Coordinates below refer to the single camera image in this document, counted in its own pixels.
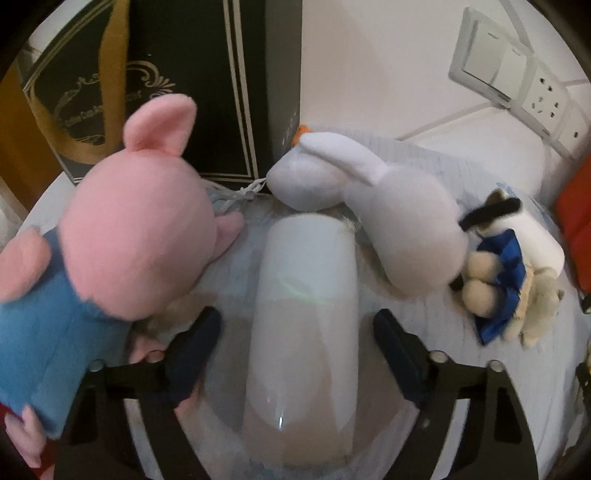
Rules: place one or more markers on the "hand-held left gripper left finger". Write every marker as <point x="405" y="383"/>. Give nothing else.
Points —
<point x="194" y="350"/>

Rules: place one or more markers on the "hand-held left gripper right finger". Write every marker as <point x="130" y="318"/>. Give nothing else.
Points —
<point x="399" y="355"/>

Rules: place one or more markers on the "white cardboard tube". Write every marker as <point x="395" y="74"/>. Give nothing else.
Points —
<point x="304" y="323"/>
<point x="535" y="244"/>

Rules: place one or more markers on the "black gift bag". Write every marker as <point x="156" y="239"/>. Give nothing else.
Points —
<point x="184" y="69"/>

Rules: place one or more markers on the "small bear blue dress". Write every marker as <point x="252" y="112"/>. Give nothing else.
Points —
<point x="501" y="258"/>

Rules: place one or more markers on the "pig plush blue shirt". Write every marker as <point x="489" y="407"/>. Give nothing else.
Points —
<point x="138" y="221"/>

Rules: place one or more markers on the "red toy suitcase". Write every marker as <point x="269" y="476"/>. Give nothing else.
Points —
<point x="577" y="217"/>

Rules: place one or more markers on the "small white wall plate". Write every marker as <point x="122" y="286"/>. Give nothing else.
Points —
<point x="575" y="134"/>

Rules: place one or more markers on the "brown wooden headboard frame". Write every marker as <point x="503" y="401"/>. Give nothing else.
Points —
<point x="18" y="129"/>

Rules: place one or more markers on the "white wall power socket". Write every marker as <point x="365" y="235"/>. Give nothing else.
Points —
<point x="545" y="97"/>

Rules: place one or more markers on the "white wall switch panel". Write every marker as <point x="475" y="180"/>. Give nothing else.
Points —
<point x="489" y="50"/>

